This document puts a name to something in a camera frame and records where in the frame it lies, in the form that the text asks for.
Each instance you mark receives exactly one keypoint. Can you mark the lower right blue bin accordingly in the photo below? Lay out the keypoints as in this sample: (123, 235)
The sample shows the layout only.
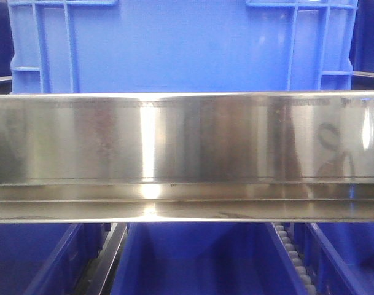
(339, 257)

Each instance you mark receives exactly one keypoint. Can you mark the white roller track rail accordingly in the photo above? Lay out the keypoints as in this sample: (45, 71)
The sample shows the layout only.
(295, 258)

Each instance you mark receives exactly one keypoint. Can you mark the lower left blue bin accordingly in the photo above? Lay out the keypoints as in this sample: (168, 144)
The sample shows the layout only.
(47, 258)

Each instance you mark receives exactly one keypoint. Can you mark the stainless steel shelf beam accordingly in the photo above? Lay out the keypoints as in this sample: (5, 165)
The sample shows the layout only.
(260, 156)

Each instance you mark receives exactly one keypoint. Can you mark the dark metal divider rail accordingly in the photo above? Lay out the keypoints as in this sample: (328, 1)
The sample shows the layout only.
(99, 275)

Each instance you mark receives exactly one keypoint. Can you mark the large blue plastic bin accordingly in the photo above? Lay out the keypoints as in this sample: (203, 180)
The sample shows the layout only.
(180, 46)

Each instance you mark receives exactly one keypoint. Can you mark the lower middle blue bin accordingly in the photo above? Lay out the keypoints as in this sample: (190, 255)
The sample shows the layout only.
(205, 258)

